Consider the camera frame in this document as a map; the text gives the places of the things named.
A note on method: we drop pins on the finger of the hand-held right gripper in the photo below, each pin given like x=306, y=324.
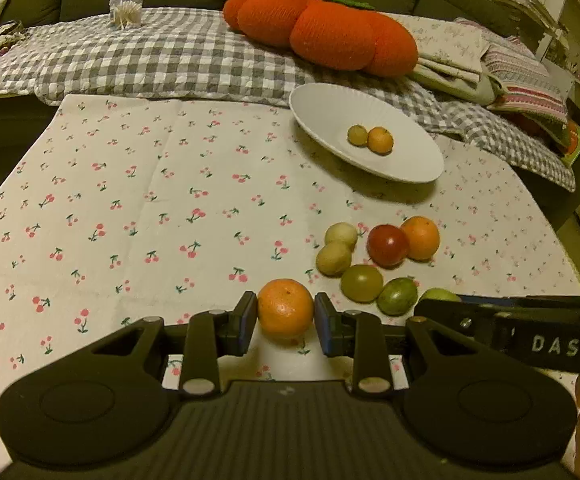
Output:
x=485, y=325

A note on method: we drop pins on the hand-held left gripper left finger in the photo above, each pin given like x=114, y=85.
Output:
x=249, y=322

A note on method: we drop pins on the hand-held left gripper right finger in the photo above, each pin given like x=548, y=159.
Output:
x=322, y=322

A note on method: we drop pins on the large orange tangerine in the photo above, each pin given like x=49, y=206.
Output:
x=286, y=308

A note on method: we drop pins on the green oval fruit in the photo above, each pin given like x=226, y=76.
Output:
x=439, y=294
x=396, y=296

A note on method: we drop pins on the green tomato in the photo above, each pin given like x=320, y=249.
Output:
x=361, y=283

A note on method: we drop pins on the pale yellow plum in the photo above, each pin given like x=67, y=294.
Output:
x=333, y=259
x=341, y=233

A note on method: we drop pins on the red tomato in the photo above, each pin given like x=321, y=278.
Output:
x=387, y=246

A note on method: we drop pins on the round orange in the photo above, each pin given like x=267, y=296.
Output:
x=422, y=236

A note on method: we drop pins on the white ribbed oval plate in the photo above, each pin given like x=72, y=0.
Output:
x=330, y=115

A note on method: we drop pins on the cherry print tablecloth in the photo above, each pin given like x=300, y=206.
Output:
x=144, y=185

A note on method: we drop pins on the orange and green book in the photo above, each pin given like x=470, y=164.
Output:
x=572, y=142

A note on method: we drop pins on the small yellow-green fruit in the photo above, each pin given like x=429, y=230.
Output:
x=356, y=135

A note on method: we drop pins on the small orange kumquat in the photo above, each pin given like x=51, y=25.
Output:
x=381, y=140

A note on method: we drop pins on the striped pink pillow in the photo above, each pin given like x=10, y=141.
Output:
x=525, y=80

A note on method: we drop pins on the grey gingham blanket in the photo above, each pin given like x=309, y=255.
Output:
x=169, y=60

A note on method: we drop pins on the folded pale floral cloth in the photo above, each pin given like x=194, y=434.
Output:
x=450, y=50

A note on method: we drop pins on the orange pumpkin cushion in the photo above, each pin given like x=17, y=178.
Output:
x=330, y=30

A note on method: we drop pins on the pile of papers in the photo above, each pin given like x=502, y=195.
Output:
x=525, y=5

